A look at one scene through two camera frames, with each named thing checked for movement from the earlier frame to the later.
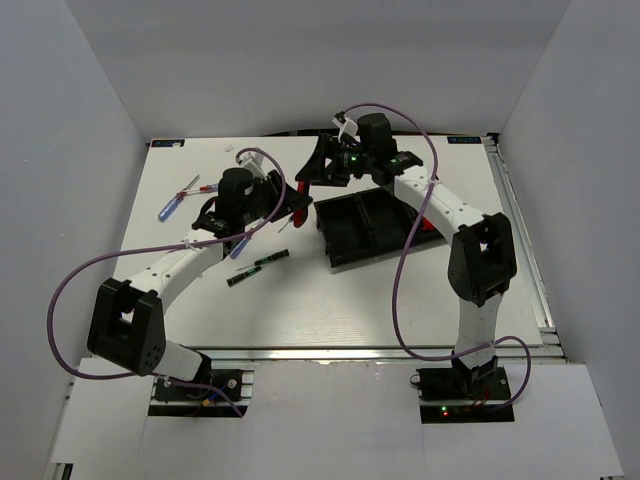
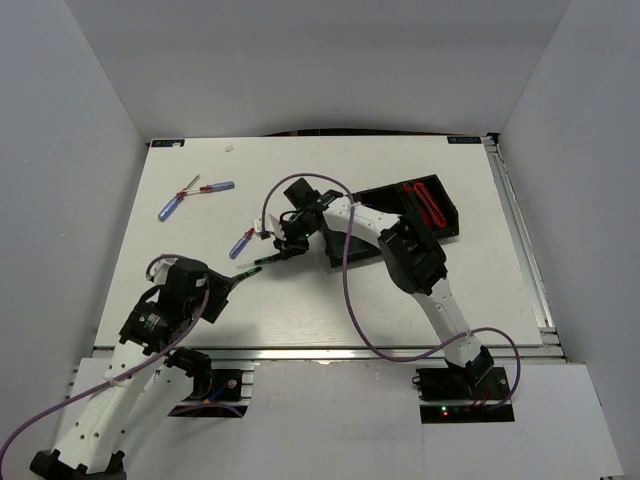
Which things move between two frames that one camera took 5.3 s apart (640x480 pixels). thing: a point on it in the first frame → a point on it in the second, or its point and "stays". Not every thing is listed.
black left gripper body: [270, 205] → [219, 287]
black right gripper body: [345, 162] → [297, 233]
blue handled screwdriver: [207, 188] stays
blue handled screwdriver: [239, 247] stays
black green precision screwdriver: [270, 258] stays
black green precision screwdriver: [237, 278] stays
